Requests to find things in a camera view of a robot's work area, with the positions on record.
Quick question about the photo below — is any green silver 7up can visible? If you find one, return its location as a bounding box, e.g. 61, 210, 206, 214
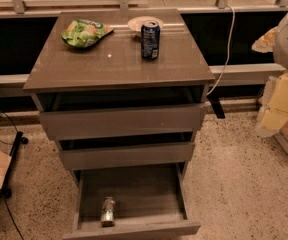
101, 197, 115, 227

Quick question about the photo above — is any grey drawer cabinet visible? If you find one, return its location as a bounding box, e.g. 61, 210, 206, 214
22, 7, 216, 185

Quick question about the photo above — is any grey top drawer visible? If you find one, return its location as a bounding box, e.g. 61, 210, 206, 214
40, 104, 206, 140

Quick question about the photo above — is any grey drawer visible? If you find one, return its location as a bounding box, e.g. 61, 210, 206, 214
59, 142, 195, 171
40, 104, 206, 140
63, 163, 200, 240

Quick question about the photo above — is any grey middle drawer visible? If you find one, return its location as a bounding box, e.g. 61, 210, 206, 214
59, 142, 195, 171

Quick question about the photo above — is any blue soda can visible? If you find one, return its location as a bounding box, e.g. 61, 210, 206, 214
141, 20, 160, 60

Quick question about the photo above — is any grey bottom drawer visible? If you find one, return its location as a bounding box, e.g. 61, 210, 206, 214
63, 163, 200, 240

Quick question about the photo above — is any white round plate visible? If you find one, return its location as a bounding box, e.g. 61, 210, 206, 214
128, 16, 164, 32

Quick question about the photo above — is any green chip bag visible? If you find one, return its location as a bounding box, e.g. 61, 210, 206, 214
61, 19, 113, 48

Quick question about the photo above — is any black stand with cables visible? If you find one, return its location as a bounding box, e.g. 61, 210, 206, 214
0, 97, 29, 240

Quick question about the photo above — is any white power cable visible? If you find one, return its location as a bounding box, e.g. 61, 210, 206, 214
206, 5, 236, 97

